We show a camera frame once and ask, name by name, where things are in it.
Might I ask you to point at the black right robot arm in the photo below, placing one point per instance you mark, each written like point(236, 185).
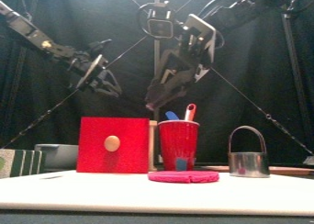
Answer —
point(253, 2)

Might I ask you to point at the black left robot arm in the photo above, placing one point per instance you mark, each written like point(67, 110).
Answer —
point(36, 35)

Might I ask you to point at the red drawer with wooden knob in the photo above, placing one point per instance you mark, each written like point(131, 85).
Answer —
point(113, 145)

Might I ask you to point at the grey plastic bowl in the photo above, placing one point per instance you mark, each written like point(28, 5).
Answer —
point(59, 155)

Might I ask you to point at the pink dough disc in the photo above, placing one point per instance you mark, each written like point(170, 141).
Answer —
point(183, 176)

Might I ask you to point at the blue plastic tool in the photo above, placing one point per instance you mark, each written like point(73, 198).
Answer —
point(171, 115)

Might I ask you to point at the red plastic cup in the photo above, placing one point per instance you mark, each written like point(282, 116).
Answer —
point(178, 145)

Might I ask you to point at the green white striped box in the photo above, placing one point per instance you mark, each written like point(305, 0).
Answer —
point(20, 162)

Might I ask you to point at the metal frame pole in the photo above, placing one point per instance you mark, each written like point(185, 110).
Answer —
point(157, 65)

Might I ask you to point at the black camera box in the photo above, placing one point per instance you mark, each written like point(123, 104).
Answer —
point(159, 25)

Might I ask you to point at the black frame strut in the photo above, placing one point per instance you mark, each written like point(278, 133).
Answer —
point(296, 74)

